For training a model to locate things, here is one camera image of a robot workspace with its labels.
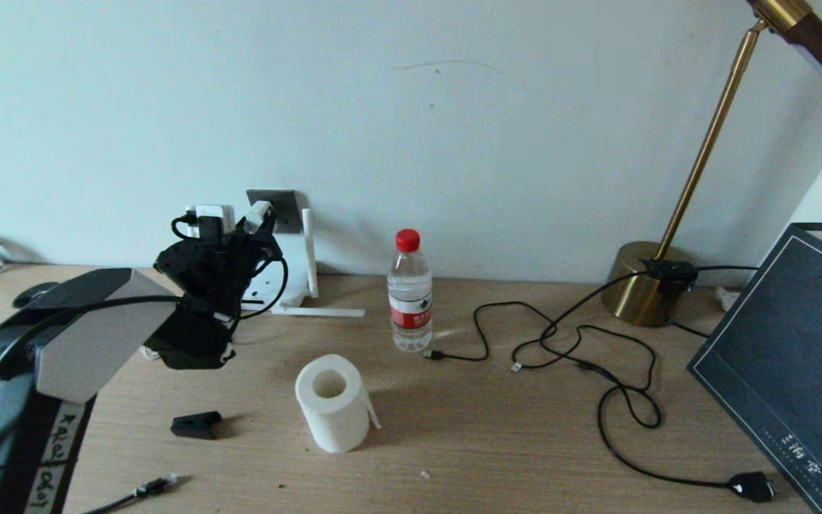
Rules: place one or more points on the black round desk grommet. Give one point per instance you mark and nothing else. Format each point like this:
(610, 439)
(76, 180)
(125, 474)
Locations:
(33, 294)

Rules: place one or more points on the brass desk lamp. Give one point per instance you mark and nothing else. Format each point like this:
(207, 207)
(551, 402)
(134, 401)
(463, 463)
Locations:
(636, 293)

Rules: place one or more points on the dark blue gift bag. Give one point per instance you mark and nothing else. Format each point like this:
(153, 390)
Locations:
(760, 343)

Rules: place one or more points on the small white crumpled item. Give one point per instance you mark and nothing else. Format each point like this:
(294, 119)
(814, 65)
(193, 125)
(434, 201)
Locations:
(726, 298)

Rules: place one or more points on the clear water bottle red cap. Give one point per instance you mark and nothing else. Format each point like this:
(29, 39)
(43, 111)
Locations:
(411, 300)

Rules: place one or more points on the white router with antennas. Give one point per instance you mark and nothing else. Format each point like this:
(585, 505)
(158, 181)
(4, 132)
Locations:
(310, 250)

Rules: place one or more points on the white toilet paper roll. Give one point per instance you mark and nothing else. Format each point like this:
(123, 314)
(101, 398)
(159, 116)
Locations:
(332, 421)

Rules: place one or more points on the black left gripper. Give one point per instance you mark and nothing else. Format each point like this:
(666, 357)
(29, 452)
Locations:
(211, 268)

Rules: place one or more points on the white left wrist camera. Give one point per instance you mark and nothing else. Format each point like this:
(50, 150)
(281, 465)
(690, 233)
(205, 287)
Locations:
(215, 220)

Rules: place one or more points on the grey wall socket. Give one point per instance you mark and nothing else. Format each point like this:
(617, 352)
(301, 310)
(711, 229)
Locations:
(290, 207)

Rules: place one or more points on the white power adapter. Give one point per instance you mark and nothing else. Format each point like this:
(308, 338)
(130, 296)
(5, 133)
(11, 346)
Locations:
(259, 214)

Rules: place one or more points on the small black plastic clip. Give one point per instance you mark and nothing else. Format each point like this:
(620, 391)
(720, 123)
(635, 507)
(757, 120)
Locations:
(197, 425)

